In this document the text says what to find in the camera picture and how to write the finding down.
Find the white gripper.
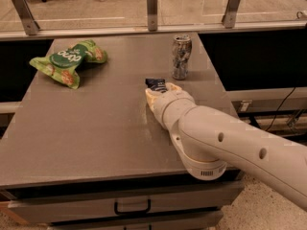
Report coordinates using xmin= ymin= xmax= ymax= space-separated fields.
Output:
xmin=145 ymin=82 xmax=196 ymax=129

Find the dark blue rxbar wrapper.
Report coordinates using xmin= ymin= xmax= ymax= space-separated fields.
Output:
xmin=145 ymin=79 xmax=167 ymax=93

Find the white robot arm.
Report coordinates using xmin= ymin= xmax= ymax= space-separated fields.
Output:
xmin=145 ymin=79 xmax=307 ymax=210

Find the dented silver redbull can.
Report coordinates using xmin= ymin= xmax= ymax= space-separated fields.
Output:
xmin=172 ymin=34 xmax=192 ymax=81

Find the black table leg stand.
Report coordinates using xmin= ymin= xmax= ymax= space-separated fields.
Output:
xmin=248 ymin=115 xmax=261 ymax=128

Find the green chip bag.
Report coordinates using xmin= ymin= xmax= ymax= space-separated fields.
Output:
xmin=30 ymin=39 xmax=107 ymax=89

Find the grey lower drawer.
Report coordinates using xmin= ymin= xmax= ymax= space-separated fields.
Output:
xmin=48 ymin=210 xmax=223 ymax=230

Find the grey drawer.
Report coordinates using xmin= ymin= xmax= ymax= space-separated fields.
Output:
xmin=48 ymin=210 xmax=223 ymax=230
xmin=9 ymin=180 xmax=244 ymax=223

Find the grey upper drawer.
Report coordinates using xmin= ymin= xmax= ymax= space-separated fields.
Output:
xmin=9 ymin=180 xmax=244 ymax=223

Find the right metal bracket post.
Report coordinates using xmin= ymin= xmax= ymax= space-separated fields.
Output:
xmin=222 ymin=0 xmax=241 ymax=29

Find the metal bracket post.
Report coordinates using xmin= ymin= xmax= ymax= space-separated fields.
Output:
xmin=222 ymin=0 xmax=241 ymax=29
xmin=147 ymin=0 xmax=157 ymax=32
xmin=12 ymin=0 xmax=40 ymax=35

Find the middle metal bracket post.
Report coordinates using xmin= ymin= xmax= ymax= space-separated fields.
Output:
xmin=147 ymin=0 xmax=157 ymax=32

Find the black floor cable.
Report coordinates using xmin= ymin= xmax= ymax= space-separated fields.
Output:
xmin=264 ymin=86 xmax=297 ymax=132

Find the black drawer handle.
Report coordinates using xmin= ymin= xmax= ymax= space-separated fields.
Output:
xmin=113 ymin=199 xmax=152 ymax=216

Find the left metal bracket post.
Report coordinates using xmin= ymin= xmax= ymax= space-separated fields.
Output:
xmin=12 ymin=0 xmax=40 ymax=35

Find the grey metal window rail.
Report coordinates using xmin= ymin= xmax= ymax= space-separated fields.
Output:
xmin=0 ymin=20 xmax=307 ymax=41

